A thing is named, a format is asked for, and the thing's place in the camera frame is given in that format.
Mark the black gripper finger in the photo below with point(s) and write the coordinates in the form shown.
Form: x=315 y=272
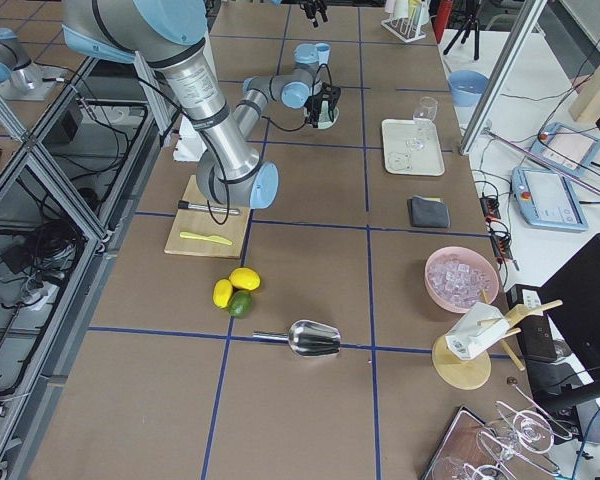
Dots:
x=311 y=16
x=314 y=111

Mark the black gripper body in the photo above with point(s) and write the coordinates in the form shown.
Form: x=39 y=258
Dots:
x=317 y=9
x=314 y=105

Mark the mint green bowl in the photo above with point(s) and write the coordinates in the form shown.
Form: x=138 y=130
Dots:
x=327 y=117

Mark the light blue plastic cup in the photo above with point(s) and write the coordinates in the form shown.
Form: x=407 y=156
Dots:
x=323 y=51

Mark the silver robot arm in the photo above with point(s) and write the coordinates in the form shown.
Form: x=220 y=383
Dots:
x=170 y=36

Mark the pink bowl of ice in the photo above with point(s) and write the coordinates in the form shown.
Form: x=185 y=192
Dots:
x=456 y=278

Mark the cream bear tray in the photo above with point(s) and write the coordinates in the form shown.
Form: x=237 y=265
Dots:
x=400 y=160

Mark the clear wine glass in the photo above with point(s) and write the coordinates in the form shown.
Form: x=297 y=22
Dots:
x=422 y=117

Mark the wooden cutting board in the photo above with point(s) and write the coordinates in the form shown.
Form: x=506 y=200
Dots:
x=201 y=222

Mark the dark grey folded cloth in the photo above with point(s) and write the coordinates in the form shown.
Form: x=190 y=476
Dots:
x=427 y=213

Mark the yellow plastic knife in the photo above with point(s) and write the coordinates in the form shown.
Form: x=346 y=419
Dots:
x=208 y=238

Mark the yellow lemon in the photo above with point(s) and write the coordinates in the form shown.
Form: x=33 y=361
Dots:
x=245 y=278
x=222 y=293

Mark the green lime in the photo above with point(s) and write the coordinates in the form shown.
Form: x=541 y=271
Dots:
x=240 y=303

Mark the far blue teach pendant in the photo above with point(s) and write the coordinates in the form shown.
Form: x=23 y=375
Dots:
x=566 y=148

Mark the blue teach pendant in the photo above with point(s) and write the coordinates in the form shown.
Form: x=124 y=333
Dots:
x=566 y=148
x=546 y=200

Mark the shiny metal scoop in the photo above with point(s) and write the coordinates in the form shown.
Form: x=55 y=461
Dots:
x=307 y=338

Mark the near blue teach pendant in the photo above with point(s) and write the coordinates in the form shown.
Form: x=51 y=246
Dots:
x=546 y=200

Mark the wooden stand with carton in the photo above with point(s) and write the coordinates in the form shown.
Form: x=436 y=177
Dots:
x=460 y=356

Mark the black laptop monitor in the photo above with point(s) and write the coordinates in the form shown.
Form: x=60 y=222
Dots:
x=577 y=285

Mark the white wire cup rack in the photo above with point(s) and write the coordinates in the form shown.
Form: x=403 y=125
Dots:
x=406 y=19

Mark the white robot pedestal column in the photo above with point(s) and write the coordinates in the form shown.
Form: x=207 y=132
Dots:
x=189 y=146

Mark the black camera tripod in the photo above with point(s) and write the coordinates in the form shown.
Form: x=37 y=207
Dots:
x=470 y=26

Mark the black handled knife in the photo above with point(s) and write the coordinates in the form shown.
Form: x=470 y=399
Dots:
x=186 y=205

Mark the aluminium frame post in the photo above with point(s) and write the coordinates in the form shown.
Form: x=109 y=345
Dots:
x=522 y=28

